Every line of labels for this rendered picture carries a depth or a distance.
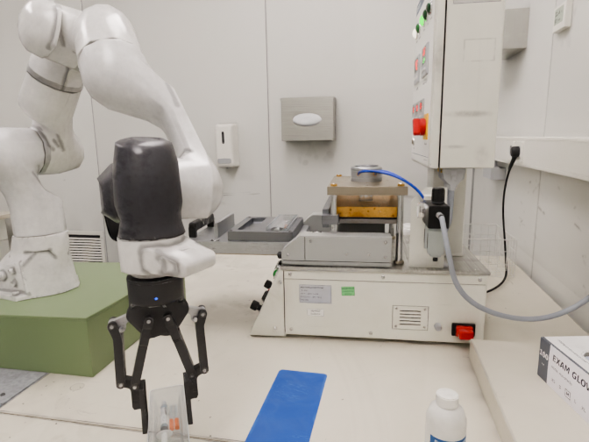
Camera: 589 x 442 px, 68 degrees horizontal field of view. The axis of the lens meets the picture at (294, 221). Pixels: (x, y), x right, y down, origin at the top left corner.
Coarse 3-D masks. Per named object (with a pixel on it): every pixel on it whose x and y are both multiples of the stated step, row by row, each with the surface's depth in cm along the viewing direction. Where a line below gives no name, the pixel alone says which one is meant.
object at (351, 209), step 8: (344, 200) 112; (352, 200) 112; (360, 200) 110; (368, 200) 109; (376, 200) 111; (384, 200) 111; (392, 200) 111; (344, 208) 102; (352, 208) 102; (360, 208) 101; (368, 208) 101; (376, 208) 101; (384, 208) 101; (392, 208) 100; (344, 216) 102; (352, 216) 102; (360, 216) 102; (368, 216) 102; (376, 216) 101; (384, 216) 101; (392, 216) 101
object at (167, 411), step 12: (156, 396) 70; (168, 396) 70; (180, 396) 70; (156, 408) 67; (168, 408) 67; (180, 408) 67; (156, 420) 64; (168, 420) 64; (180, 420) 64; (156, 432) 61; (168, 432) 61; (180, 432) 61
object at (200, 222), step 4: (212, 216) 124; (196, 220) 114; (200, 220) 115; (204, 220) 118; (208, 220) 121; (212, 220) 124; (188, 224) 112; (192, 224) 111; (196, 224) 112; (200, 224) 115; (204, 224) 118; (208, 224) 122; (212, 224) 125; (188, 228) 112; (192, 228) 112; (196, 228) 112; (200, 228) 115; (188, 232) 112; (192, 232) 112; (196, 232) 112; (192, 236) 112; (196, 236) 112
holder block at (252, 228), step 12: (240, 228) 113; (252, 228) 118; (264, 228) 110; (300, 228) 118; (228, 240) 108; (240, 240) 108; (252, 240) 107; (264, 240) 107; (276, 240) 106; (288, 240) 106
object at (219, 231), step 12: (228, 216) 120; (216, 228) 111; (228, 228) 119; (204, 240) 109; (216, 252) 108; (228, 252) 108; (240, 252) 107; (252, 252) 107; (264, 252) 106; (276, 252) 106
